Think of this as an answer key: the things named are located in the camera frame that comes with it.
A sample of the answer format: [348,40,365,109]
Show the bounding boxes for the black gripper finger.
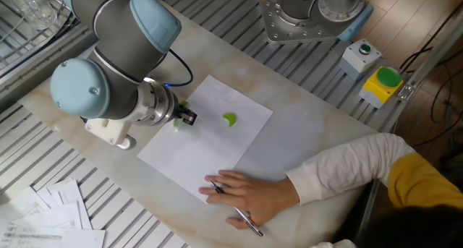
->
[179,108,199,127]

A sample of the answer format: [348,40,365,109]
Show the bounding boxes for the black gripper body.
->
[171,100,187,121]

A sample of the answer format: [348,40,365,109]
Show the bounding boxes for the green clear correction tape dispenser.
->
[172,100,190,132]

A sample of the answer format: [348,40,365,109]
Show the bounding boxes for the white paper sheet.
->
[137,74,274,205]

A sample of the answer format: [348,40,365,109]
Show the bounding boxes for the black and clear pen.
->
[208,179,265,238]

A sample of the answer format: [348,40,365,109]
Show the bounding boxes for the left forearm white sleeve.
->
[310,239,357,248]

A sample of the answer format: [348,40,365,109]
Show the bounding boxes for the right forearm white sleeve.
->
[285,132,417,205]

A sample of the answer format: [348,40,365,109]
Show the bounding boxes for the person's right hand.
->
[197,169,301,230]

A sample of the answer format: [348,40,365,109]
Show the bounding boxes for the green plastic cap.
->
[222,112,238,128]

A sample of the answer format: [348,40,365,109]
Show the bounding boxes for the pile of printed papers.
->
[0,178,106,248]

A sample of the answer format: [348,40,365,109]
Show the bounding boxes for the grey box green button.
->
[339,38,383,82]

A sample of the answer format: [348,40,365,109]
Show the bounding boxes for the clear glass beaker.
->
[7,0,59,30]

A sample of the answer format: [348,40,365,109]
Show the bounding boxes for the yellow box green mushroom button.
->
[358,66,404,109]

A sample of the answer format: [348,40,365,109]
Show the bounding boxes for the yellow shirt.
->
[387,152,463,210]

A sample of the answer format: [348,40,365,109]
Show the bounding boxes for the person's head black hair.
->
[356,204,463,248]

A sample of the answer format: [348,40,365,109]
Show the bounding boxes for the black gripper cable bundle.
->
[162,48,195,88]

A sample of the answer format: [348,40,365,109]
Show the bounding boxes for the silver robot mount plate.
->
[259,0,343,46]

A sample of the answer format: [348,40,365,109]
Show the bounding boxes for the black cables on rack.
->
[0,9,82,70]

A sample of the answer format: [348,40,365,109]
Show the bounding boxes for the black floor cables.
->
[399,1,463,162]

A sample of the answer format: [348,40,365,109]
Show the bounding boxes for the aluminium frame beam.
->
[396,12,463,103]

